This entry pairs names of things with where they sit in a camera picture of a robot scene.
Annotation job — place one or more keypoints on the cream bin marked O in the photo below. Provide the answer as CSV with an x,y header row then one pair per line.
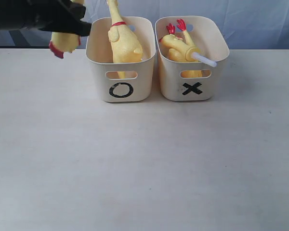
x,y
130,82

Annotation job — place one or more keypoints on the white backdrop curtain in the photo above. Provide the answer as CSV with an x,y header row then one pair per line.
x,y
245,24

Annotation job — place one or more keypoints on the cream bin marked X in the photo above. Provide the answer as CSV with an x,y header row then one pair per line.
x,y
191,81

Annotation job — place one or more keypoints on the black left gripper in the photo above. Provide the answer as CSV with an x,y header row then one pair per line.
x,y
62,16

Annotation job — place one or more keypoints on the yellow rubber chicken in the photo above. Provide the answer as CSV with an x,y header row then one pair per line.
x,y
63,42
126,47

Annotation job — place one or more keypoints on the detached chicken head with tube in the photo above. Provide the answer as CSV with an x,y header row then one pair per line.
x,y
189,52

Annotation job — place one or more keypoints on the headless yellow rubber chicken body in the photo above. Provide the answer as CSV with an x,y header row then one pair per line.
x,y
173,54

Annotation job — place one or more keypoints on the yellow rubber chicken front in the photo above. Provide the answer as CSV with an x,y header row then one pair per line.
x,y
126,47

